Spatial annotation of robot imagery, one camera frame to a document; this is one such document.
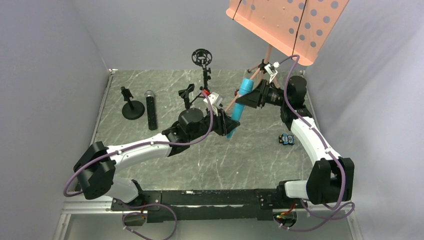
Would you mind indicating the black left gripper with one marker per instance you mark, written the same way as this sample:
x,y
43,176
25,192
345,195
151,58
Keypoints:
x,y
224,122

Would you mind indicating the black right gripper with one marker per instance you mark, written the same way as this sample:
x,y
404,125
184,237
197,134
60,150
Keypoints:
x,y
261,96

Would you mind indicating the black clip desk mic stand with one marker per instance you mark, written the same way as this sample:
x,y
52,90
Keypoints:
x,y
185,95

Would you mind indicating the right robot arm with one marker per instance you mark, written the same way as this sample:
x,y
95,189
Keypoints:
x,y
331,178

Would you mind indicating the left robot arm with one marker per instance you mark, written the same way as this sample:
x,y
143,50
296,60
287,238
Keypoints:
x,y
97,167

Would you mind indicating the pink music stand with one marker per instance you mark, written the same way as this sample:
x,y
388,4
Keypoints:
x,y
293,27

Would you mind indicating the black small desk mic stand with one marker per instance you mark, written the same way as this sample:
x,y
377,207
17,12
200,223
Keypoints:
x,y
132,109

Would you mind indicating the black microphone silver grille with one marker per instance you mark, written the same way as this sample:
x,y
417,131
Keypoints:
x,y
151,110

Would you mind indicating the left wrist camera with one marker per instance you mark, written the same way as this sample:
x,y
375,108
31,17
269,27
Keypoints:
x,y
215,99

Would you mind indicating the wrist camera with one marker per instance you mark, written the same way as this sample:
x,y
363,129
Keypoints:
x,y
271,69
215,99

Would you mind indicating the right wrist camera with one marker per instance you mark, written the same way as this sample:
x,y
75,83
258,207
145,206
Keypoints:
x,y
271,69

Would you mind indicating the black tripod shock mount stand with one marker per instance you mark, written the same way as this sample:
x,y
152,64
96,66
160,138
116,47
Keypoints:
x,y
202,57

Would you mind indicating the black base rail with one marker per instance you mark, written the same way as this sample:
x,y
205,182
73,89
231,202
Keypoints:
x,y
261,204

